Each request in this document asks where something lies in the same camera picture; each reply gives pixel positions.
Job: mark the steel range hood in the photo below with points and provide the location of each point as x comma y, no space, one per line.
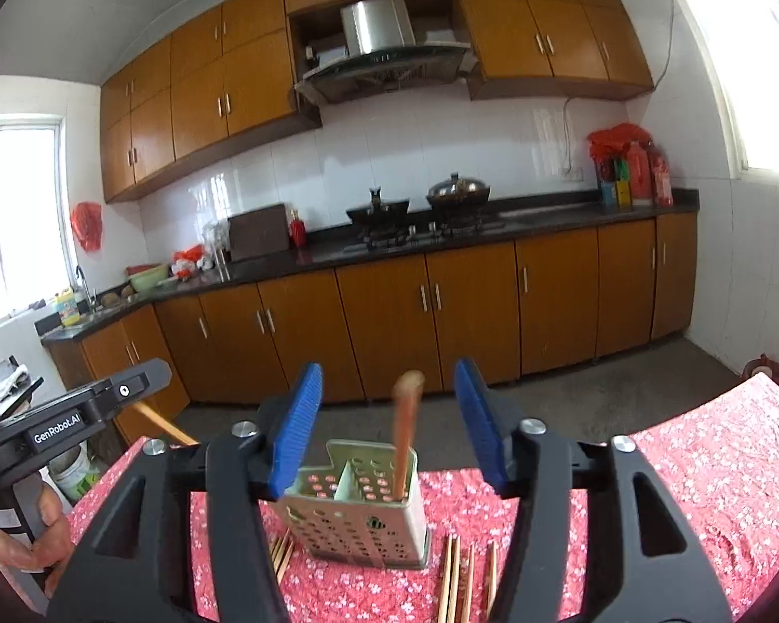
370,47

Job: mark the wooden chopstick under gripper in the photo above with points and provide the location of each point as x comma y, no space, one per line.
450,577

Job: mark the white perforated utensil holder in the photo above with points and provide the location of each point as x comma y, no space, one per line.
346,510

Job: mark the upper wooden cabinets left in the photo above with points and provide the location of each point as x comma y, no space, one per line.
220,83

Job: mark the black wok with lid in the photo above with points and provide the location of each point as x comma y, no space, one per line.
458,195

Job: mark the upper wooden cabinets right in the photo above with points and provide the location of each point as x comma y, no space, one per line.
552,48

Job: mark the red floral tablecloth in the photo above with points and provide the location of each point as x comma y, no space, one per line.
644,560

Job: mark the black pan on stove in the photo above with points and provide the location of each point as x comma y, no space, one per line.
379,215

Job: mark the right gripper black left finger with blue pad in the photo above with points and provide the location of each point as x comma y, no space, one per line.
134,562

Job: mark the black kitchen countertop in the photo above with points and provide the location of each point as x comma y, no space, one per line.
501,220

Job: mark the yellow dish soap bottle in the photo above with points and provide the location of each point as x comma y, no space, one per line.
67,308

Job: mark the red oil jugs group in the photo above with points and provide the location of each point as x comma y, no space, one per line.
631,170

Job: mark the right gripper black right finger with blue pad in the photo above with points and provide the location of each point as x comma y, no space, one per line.
644,561

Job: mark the lower wooden kitchen cabinets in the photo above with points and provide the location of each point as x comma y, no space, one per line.
520,298

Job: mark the dark cutting board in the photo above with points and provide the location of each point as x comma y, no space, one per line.
258,233

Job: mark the red bottle on counter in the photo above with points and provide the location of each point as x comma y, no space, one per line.
297,229

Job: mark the red plastic bag hanging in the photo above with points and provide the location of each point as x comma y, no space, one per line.
87,226

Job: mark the green bowl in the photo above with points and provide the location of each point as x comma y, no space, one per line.
149,278

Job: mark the wooden chopstick left pile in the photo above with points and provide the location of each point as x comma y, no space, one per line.
280,553

